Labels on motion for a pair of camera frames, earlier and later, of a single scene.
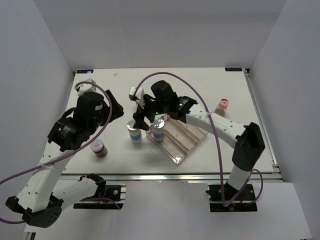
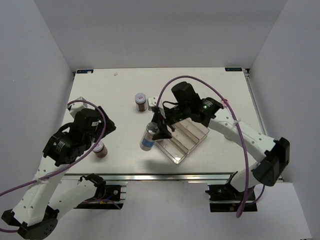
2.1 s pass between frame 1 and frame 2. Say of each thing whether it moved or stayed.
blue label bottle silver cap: moved
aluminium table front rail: stayed
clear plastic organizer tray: stayed
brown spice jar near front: stayed
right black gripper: moved
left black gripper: moved
